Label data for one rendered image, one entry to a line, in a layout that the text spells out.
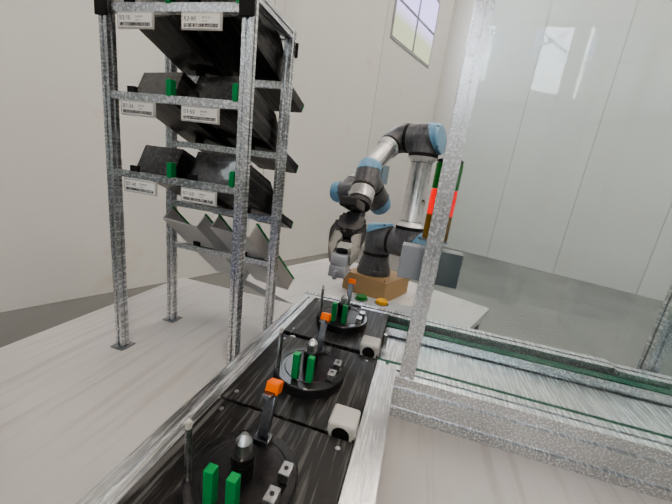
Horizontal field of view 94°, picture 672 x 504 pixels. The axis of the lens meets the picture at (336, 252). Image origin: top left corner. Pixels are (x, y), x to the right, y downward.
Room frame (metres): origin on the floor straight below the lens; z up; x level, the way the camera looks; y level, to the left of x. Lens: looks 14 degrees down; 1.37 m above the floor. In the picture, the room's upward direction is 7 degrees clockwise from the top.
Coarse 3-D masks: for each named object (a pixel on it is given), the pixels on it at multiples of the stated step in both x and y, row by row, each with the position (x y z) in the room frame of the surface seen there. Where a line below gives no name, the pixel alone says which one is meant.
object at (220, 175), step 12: (204, 156) 0.74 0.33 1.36; (216, 156) 0.73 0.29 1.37; (228, 156) 0.72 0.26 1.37; (192, 168) 0.74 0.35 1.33; (204, 168) 0.73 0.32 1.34; (216, 168) 0.71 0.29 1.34; (228, 168) 0.70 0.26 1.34; (252, 168) 0.74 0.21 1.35; (204, 180) 0.71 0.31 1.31; (216, 180) 0.70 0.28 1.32; (228, 180) 0.69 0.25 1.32; (252, 180) 0.74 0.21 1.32; (264, 180) 0.78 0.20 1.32; (252, 192) 0.74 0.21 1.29; (264, 192) 0.78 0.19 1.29; (228, 204) 0.85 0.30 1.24; (252, 204) 0.76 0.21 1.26; (264, 204) 0.79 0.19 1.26; (288, 228) 0.91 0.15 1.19
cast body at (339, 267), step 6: (336, 252) 0.80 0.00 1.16; (342, 252) 0.79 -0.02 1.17; (348, 252) 0.82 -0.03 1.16; (336, 258) 0.78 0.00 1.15; (342, 258) 0.78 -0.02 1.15; (348, 258) 0.79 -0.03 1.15; (330, 264) 0.79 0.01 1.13; (336, 264) 0.78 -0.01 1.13; (342, 264) 0.78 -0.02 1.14; (348, 264) 0.81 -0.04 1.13; (330, 270) 0.78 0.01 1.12; (336, 270) 0.77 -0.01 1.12; (342, 270) 0.77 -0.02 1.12; (348, 270) 0.82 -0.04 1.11; (336, 276) 0.76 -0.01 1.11; (342, 276) 0.77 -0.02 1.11
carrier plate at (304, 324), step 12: (312, 300) 0.91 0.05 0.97; (324, 300) 0.92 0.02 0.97; (312, 312) 0.83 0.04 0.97; (372, 312) 0.88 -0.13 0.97; (300, 324) 0.75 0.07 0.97; (312, 324) 0.76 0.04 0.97; (372, 324) 0.80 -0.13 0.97; (384, 324) 0.81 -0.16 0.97; (300, 336) 0.70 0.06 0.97; (312, 336) 0.69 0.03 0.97; (336, 336) 0.71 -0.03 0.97; (348, 336) 0.72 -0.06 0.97; (360, 336) 0.73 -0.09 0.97; (372, 336) 0.73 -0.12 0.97; (348, 348) 0.67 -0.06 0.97
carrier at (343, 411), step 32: (288, 352) 0.58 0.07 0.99; (320, 352) 0.59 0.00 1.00; (256, 384) 0.50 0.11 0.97; (288, 384) 0.49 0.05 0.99; (320, 384) 0.50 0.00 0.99; (352, 384) 0.53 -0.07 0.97; (288, 416) 0.43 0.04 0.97; (320, 416) 0.44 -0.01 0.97; (352, 416) 0.43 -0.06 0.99; (352, 448) 0.40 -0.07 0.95
